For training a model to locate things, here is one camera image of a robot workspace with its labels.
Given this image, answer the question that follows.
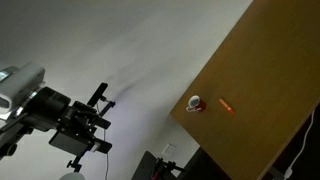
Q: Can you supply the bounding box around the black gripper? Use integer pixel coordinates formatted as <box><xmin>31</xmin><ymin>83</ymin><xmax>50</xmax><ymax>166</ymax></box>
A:
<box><xmin>29</xmin><ymin>86</ymin><xmax>113</xmax><ymax>155</ymax></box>

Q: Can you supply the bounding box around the orange marker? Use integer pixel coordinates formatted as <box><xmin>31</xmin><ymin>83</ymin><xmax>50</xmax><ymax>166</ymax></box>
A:
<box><xmin>218</xmin><ymin>98</ymin><xmax>236</xmax><ymax>115</ymax></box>

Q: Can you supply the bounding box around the red mug white inside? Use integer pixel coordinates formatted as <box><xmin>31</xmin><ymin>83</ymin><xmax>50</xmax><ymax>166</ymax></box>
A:
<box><xmin>185</xmin><ymin>95</ymin><xmax>207</xmax><ymax>113</ymax></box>

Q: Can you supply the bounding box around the black and red clamp tool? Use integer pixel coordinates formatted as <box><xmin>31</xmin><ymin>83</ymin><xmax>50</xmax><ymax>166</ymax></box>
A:
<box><xmin>152</xmin><ymin>157</ymin><xmax>185</xmax><ymax>180</ymax></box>

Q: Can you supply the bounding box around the black cabinet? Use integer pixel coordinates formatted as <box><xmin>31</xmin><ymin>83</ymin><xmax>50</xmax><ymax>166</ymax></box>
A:
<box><xmin>182</xmin><ymin>147</ymin><xmax>232</xmax><ymax>180</ymax></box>

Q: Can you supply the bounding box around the thin black hanging cable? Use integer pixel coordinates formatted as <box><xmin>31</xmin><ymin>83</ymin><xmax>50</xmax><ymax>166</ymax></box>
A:
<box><xmin>103</xmin><ymin>128</ymin><xmax>110</xmax><ymax>180</ymax></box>

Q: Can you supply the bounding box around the white wall outlet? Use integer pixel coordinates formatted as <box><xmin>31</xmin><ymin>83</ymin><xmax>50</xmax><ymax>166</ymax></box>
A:
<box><xmin>161</xmin><ymin>143</ymin><xmax>177</xmax><ymax>157</ymax></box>

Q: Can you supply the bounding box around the white power cable with plug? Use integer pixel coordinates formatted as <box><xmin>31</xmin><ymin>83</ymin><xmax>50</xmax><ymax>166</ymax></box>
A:
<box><xmin>283</xmin><ymin>108</ymin><xmax>316</xmax><ymax>178</ymax></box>

